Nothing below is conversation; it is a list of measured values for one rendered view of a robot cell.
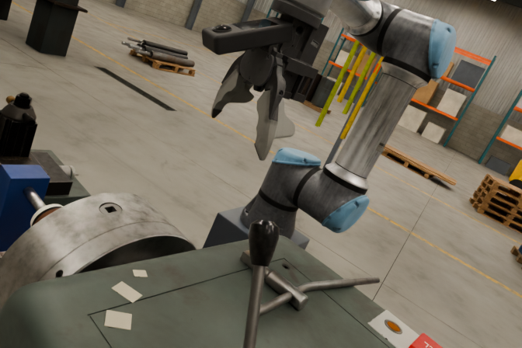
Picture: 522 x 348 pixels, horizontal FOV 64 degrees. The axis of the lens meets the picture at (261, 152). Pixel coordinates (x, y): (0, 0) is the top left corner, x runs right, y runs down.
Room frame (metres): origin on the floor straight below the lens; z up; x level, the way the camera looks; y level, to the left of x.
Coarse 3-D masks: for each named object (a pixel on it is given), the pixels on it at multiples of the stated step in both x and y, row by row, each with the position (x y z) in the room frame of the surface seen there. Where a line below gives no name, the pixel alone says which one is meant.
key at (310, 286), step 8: (328, 280) 0.60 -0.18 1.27; (336, 280) 0.61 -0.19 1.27; (344, 280) 0.62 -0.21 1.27; (352, 280) 0.63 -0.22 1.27; (360, 280) 0.65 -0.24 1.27; (368, 280) 0.67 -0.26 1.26; (376, 280) 0.68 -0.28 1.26; (304, 288) 0.54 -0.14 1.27; (312, 288) 0.56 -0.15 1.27; (320, 288) 0.57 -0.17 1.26; (328, 288) 0.59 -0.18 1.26; (280, 296) 0.49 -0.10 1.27; (288, 296) 0.50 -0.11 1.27; (264, 304) 0.46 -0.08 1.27; (272, 304) 0.47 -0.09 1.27; (280, 304) 0.48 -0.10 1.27; (264, 312) 0.45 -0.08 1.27
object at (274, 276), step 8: (248, 256) 0.56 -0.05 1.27; (248, 264) 0.55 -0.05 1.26; (272, 272) 0.54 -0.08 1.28; (272, 280) 0.53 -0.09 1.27; (280, 280) 0.53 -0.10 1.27; (280, 288) 0.52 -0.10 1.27; (288, 288) 0.52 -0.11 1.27; (296, 288) 0.52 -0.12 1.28; (296, 296) 0.51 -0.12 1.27; (304, 296) 0.51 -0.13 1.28; (296, 304) 0.50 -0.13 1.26; (304, 304) 0.51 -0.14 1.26
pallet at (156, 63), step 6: (132, 54) 8.66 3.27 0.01; (138, 54) 8.92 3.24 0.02; (144, 54) 8.52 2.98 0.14; (144, 60) 8.50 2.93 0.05; (156, 60) 8.50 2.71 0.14; (156, 66) 8.35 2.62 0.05; (168, 66) 9.14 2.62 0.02; (174, 66) 8.82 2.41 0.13; (180, 66) 9.04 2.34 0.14; (186, 66) 9.40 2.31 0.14; (174, 72) 8.82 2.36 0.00; (180, 72) 9.03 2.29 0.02; (192, 72) 9.32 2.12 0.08
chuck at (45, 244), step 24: (48, 216) 0.55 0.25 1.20; (72, 216) 0.55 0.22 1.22; (96, 216) 0.56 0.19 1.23; (120, 216) 0.57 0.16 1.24; (144, 216) 0.60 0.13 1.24; (24, 240) 0.52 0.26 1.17; (48, 240) 0.51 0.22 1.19; (72, 240) 0.51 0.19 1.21; (0, 264) 0.50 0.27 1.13; (24, 264) 0.49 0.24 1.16; (48, 264) 0.48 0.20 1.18; (0, 288) 0.48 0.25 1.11
